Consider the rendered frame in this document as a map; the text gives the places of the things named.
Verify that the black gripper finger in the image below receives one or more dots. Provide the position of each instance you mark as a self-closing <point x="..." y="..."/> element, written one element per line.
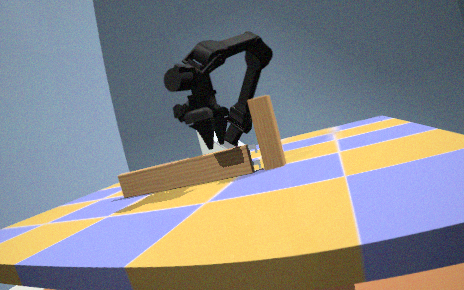
<point x="220" y="126"/>
<point x="206" y="131"/>

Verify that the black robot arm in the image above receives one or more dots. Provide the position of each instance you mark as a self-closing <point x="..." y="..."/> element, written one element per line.
<point x="211" y="54"/>

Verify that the wooden post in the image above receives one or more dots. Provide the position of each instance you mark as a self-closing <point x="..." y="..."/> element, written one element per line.
<point x="267" y="132"/>

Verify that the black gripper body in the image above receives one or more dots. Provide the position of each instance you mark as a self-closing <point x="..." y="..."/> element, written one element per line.
<point x="206" y="106"/>

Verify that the wooden rail with metal hooks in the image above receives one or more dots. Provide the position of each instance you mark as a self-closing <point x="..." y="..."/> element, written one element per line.
<point x="197" y="170"/>

